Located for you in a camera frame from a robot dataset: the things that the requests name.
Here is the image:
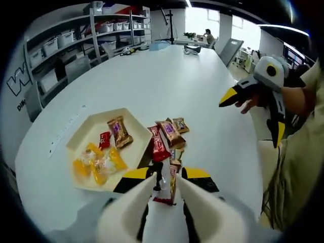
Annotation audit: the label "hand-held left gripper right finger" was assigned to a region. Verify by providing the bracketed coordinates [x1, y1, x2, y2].
[181, 166, 264, 243]

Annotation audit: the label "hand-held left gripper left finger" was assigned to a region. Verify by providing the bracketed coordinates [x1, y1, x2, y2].
[50, 166, 150, 243]

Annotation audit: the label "black food packet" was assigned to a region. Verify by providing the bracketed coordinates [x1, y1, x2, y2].
[151, 161, 167, 192]

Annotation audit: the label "gold pink-label food packet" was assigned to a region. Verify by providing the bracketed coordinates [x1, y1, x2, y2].
[168, 164, 180, 205]

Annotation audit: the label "yellow food packet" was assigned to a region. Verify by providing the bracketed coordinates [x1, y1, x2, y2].
[101, 146, 129, 178]
[72, 142, 107, 187]

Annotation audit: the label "small white gold food packet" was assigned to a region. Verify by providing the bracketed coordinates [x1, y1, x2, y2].
[169, 148, 185, 165]

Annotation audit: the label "small red food packet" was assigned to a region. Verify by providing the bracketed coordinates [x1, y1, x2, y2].
[98, 131, 112, 150]

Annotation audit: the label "gold blue-label food packet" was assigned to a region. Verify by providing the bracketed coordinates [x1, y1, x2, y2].
[172, 116, 190, 134]

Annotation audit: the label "cream hexagonal container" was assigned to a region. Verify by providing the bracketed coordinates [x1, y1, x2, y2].
[65, 107, 153, 193]

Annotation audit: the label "person's right hand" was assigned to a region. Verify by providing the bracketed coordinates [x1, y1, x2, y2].
[234, 92, 273, 114]

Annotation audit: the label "white office chair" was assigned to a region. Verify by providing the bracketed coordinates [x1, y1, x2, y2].
[237, 49, 261, 74]

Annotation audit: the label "person's beige trousers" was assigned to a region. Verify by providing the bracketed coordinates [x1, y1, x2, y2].
[256, 138, 280, 221]

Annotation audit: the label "long ceiling light strip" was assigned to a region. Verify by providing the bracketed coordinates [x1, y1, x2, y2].
[258, 23, 310, 36]

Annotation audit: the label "white black headset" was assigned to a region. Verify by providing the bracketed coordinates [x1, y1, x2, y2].
[183, 45, 203, 56]

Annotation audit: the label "light blue box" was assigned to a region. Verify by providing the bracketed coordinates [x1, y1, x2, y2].
[148, 42, 170, 52]

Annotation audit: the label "black tripod stand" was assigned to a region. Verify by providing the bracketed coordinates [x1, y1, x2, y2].
[161, 7, 178, 44]

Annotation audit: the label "white yellow device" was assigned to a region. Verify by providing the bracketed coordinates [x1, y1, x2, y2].
[120, 47, 139, 56]

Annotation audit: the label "large white storage box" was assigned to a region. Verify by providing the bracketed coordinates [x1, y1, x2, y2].
[39, 69, 58, 89]

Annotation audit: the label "grey metal shelving rack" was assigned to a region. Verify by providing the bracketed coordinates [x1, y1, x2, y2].
[24, 2, 152, 107]

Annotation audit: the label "white storage bins group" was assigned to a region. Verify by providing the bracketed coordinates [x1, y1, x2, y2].
[29, 1, 151, 66]

